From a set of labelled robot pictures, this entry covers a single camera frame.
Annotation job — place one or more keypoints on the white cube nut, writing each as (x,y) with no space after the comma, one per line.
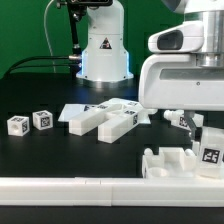
(42,120)
(18,125)

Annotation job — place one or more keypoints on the white chair seat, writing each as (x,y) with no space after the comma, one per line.
(169,162)

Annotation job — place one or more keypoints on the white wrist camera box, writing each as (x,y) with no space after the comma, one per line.
(184,38)

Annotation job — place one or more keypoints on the white cube nut left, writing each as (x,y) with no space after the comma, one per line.
(42,120)

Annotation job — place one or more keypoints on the white cube nut front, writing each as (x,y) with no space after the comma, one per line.
(18,125)

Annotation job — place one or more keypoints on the white long chair back bar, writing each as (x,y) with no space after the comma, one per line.
(116,127)

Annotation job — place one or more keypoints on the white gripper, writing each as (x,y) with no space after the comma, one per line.
(174,81)

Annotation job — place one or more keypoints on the white L-shaped fence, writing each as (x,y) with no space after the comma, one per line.
(175,192)

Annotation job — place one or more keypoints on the white rear chair bar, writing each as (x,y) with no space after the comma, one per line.
(83,118)

